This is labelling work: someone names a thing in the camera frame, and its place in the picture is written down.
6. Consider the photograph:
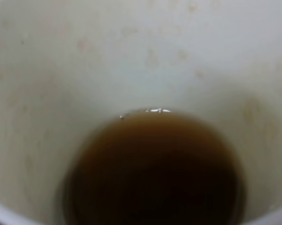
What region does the pale green plastic cup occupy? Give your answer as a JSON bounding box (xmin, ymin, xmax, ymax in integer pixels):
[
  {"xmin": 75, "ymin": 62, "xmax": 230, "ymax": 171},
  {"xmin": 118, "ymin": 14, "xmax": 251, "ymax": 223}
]
[{"xmin": 0, "ymin": 0, "xmax": 282, "ymax": 225}]

